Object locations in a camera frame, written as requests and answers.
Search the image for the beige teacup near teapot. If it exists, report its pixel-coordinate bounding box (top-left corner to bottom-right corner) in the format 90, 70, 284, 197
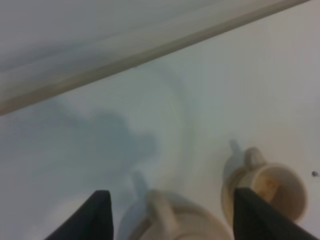
128, 190, 234, 240

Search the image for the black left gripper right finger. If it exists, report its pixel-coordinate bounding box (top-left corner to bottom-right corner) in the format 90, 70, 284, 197
233, 188, 316, 240

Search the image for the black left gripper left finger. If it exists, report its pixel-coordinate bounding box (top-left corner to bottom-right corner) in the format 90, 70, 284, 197
46, 190, 114, 240

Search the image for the beige teacup far right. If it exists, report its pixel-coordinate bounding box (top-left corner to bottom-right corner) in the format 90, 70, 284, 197
238, 147, 308, 223

